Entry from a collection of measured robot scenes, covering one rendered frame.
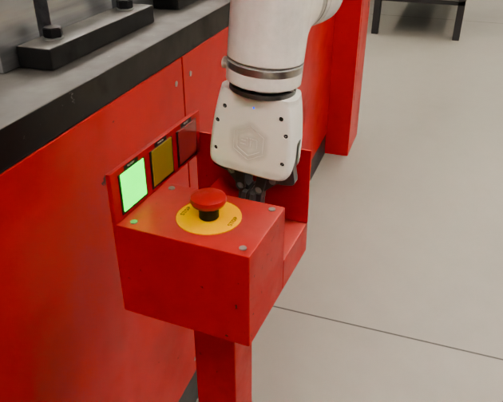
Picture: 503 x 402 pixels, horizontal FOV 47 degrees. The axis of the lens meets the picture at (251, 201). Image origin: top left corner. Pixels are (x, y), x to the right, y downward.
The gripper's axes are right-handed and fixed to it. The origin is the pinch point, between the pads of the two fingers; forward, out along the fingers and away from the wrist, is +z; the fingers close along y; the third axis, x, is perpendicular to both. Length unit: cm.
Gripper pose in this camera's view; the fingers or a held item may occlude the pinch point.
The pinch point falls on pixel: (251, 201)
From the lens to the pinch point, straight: 71.9
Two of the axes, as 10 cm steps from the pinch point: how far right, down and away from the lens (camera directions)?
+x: 3.8, -4.6, 8.0
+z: -0.8, 8.4, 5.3
